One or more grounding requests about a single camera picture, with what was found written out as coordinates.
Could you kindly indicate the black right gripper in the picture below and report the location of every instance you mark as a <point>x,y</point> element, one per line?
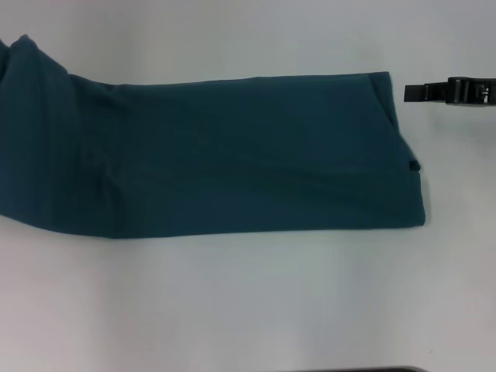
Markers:
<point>470,91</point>

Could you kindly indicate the teal t-shirt with FREE print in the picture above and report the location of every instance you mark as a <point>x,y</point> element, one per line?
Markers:
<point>213,155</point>

